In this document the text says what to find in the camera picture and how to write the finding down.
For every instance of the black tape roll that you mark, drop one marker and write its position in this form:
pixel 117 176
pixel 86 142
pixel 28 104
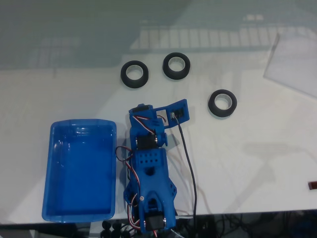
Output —
pixel 212 110
pixel 125 79
pixel 167 73

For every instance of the blue plastic bin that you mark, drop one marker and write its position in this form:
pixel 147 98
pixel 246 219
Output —
pixel 79 173

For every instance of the black table clamp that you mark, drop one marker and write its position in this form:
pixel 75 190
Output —
pixel 106 225

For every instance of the clear plastic sheet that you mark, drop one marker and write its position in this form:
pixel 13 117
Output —
pixel 294 64

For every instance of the small brown object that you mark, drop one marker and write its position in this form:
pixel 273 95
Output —
pixel 312 186

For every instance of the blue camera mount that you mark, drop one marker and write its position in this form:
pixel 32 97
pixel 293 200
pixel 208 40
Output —
pixel 184 109

